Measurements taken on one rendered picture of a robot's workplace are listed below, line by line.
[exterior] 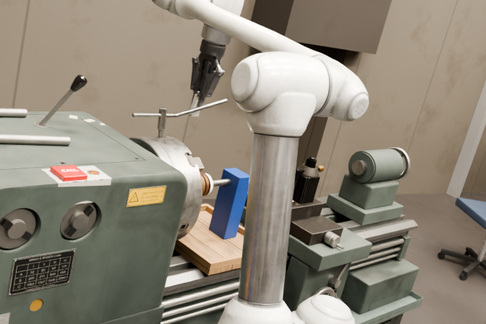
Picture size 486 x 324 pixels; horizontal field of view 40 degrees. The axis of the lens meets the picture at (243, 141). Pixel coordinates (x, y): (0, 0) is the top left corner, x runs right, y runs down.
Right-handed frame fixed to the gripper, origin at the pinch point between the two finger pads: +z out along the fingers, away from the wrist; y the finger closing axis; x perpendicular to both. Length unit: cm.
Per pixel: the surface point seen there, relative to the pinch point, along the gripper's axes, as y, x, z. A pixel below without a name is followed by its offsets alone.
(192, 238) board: -6.7, -7.4, 43.6
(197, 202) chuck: -21.5, 11.2, 21.4
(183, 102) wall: 179, -163, 63
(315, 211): -20, -51, 32
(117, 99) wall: 188, -116, 66
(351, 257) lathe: -37, -56, 41
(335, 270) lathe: -34, -55, 49
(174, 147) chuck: -10.1, 14.2, 9.3
